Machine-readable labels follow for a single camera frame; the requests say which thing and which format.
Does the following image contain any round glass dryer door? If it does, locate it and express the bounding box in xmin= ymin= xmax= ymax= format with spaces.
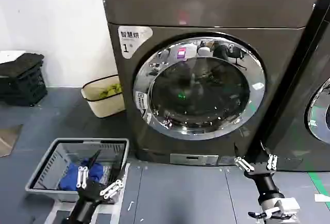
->
xmin=133 ymin=34 xmax=267 ymax=141

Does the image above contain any brown cardboard sheet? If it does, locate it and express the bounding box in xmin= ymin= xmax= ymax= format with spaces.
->
xmin=0 ymin=124 xmax=23 ymax=155

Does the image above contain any round chrome dryer door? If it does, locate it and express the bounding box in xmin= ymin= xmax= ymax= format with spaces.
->
xmin=304 ymin=77 xmax=330 ymax=145

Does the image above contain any blue garment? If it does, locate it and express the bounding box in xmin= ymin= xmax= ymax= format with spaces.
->
xmin=59 ymin=157 xmax=103 ymax=191

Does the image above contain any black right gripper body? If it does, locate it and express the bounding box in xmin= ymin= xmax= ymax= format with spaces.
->
xmin=243 ymin=161 xmax=285 ymax=202

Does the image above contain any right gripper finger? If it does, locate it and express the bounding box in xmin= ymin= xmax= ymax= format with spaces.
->
xmin=233 ymin=141 xmax=255 ymax=172
xmin=259 ymin=140 xmax=278 ymax=171

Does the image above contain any dark folded cloth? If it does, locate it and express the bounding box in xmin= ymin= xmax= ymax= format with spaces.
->
xmin=0 ymin=52 xmax=45 ymax=73

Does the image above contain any grey dryer with label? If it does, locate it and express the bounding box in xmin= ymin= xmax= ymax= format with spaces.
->
xmin=98 ymin=0 xmax=325 ymax=167

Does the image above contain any yellow-green cloth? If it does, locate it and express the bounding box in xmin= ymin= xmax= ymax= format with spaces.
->
xmin=99 ymin=83 xmax=123 ymax=100

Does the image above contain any beige bin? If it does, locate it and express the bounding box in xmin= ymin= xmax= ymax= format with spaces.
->
xmin=81 ymin=74 xmax=126 ymax=118

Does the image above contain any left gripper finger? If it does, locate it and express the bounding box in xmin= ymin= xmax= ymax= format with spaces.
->
xmin=99 ymin=154 xmax=125 ymax=200
xmin=76 ymin=150 xmax=102 ymax=189

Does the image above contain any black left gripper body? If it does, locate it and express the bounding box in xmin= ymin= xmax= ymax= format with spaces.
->
xmin=67 ymin=179 xmax=104 ymax=224

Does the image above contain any black plastic crate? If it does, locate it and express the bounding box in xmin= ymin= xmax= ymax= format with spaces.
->
xmin=0 ymin=61 xmax=48 ymax=107

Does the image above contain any white paper sheet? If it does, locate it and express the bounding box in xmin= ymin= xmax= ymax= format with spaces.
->
xmin=313 ymin=194 xmax=330 ymax=204

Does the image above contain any grey plastic laundry basket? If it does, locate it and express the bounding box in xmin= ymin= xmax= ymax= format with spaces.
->
xmin=25 ymin=138 xmax=130 ymax=203

